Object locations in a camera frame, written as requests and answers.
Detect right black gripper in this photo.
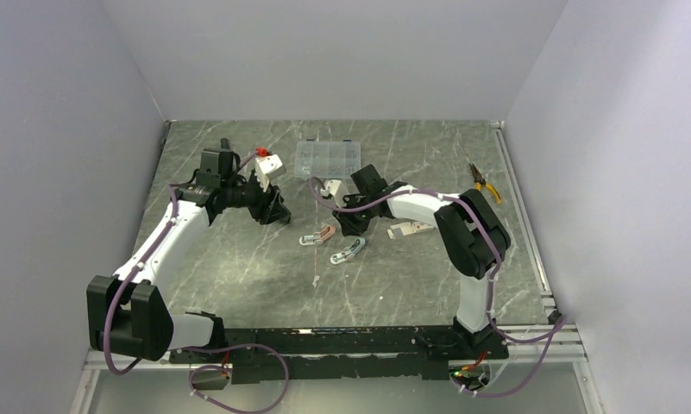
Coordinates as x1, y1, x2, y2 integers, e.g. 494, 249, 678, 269
332, 194, 374, 237

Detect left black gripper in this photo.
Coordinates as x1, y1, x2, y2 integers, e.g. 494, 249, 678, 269
222, 170, 291, 224

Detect blue mini stapler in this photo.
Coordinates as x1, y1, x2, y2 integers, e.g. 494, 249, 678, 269
330, 237, 366, 266

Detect pink mini stapler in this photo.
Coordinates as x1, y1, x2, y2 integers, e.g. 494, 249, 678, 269
298, 225, 336, 247

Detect white staple box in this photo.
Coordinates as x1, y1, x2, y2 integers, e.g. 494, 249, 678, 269
386, 221, 435, 240

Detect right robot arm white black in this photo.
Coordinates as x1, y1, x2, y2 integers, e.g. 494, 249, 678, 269
318, 165, 512, 358

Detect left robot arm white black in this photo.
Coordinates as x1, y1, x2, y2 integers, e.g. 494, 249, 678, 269
86, 139, 291, 374

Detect clear plastic organizer box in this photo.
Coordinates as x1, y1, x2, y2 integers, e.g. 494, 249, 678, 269
294, 140, 361, 179

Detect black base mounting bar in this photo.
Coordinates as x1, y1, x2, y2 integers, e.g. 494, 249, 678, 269
169, 323, 509, 385

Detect yellow black pliers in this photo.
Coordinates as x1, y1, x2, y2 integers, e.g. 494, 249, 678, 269
469, 163, 502, 204

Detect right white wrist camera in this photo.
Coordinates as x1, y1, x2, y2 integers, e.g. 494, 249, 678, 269
320, 179, 349, 208

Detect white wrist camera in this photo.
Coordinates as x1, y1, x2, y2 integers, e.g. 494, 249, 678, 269
254, 147, 286, 191
320, 179, 349, 208

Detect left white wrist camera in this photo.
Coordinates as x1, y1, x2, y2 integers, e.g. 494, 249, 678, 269
254, 147, 286, 191

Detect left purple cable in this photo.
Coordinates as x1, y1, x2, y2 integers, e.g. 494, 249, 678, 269
102, 151, 290, 414

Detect aluminium frame rail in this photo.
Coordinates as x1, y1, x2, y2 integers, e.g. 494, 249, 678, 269
84, 323, 588, 372

